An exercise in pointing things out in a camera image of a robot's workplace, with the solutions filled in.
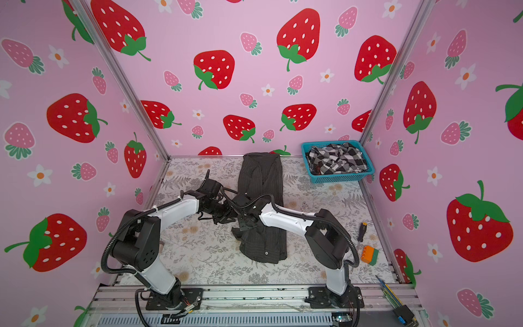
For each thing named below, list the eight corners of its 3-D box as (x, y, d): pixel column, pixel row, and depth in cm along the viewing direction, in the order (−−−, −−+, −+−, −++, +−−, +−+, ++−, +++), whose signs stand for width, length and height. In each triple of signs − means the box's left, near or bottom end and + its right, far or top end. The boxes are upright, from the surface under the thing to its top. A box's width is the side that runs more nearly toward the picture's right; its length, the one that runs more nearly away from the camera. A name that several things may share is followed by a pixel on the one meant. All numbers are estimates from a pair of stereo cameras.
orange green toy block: (359, 259, 85) (362, 256, 83) (363, 246, 89) (366, 243, 86) (372, 265, 83) (376, 263, 81) (376, 253, 87) (379, 250, 84)
